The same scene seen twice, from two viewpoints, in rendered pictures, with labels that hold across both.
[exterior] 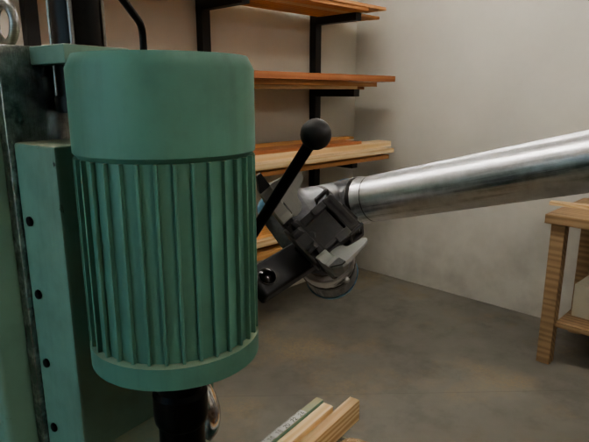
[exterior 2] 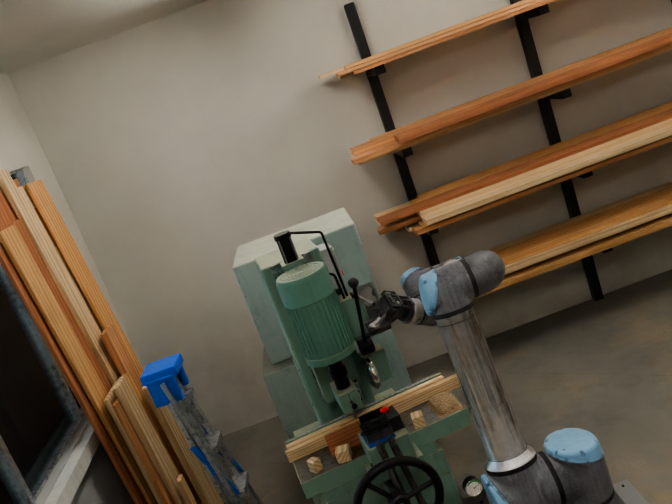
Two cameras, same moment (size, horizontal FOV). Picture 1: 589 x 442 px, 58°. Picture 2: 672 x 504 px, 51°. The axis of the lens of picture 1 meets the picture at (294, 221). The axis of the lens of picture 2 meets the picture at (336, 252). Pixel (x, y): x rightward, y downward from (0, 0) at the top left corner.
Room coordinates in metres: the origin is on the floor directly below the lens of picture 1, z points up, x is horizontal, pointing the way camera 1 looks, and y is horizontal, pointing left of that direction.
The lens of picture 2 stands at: (-0.94, -1.55, 2.08)
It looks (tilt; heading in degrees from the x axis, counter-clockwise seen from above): 14 degrees down; 45
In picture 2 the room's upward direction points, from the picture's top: 20 degrees counter-clockwise
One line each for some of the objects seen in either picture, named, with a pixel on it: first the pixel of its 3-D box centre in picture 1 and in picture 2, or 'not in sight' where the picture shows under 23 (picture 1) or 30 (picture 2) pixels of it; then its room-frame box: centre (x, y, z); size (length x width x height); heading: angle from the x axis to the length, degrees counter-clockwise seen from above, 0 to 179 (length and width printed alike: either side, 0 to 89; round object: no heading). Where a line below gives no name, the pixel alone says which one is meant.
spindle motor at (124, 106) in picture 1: (170, 213); (316, 314); (0.54, 0.13, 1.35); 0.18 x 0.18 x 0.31
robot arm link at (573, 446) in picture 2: not in sight; (574, 465); (0.60, -0.61, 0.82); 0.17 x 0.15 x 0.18; 138
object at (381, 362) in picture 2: not in sight; (375, 364); (0.77, 0.18, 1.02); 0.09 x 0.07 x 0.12; 144
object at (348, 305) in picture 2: not in sight; (354, 313); (0.78, 0.21, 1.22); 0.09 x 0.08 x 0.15; 54
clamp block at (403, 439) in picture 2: not in sight; (386, 445); (0.46, -0.05, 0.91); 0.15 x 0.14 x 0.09; 144
